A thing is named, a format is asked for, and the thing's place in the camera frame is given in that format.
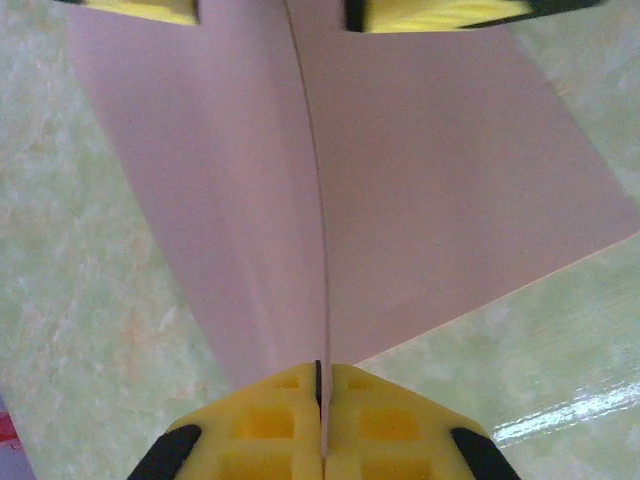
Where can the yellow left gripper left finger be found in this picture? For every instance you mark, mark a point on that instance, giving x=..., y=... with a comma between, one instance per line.
x=250, y=430

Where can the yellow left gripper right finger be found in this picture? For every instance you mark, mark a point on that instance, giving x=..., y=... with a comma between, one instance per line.
x=390, y=430

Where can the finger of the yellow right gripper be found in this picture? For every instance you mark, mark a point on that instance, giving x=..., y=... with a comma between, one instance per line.
x=145, y=10
x=440, y=15

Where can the pink file folder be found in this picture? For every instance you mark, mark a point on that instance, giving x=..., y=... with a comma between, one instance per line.
x=425, y=175

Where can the white floral tablecloth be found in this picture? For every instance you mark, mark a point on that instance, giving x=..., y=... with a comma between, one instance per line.
x=7, y=450

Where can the green marbled table mat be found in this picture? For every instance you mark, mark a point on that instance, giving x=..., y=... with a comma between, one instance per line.
x=75, y=250

